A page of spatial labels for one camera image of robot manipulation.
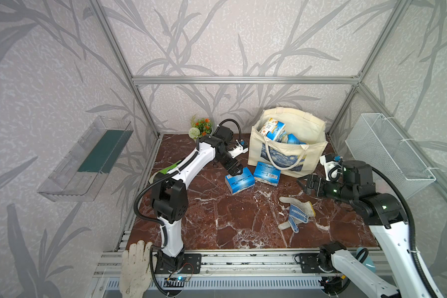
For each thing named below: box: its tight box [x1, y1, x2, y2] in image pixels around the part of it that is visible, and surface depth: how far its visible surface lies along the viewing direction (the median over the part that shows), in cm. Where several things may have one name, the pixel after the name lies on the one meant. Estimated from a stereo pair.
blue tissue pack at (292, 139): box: [286, 133, 307, 145], surface depth 93 cm
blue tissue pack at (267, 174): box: [253, 161, 282, 187], surface depth 96 cm
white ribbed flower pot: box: [198, 142, 208, 151], surface depth 62 cm
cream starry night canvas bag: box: [247, 107, 328, 178], surface depth 93 cm
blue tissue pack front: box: [259, 117, 287, 141], surface depth 90 cm
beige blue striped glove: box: [278, 196, 317, 234], surface depth 88 cm
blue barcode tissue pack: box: [224, 167, 256, 195], surface depth 93 cm
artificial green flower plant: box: [188, 114, 213, 140], surface depth 106 cm
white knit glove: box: [119, 239, 154, 298], surface depth 73 cm
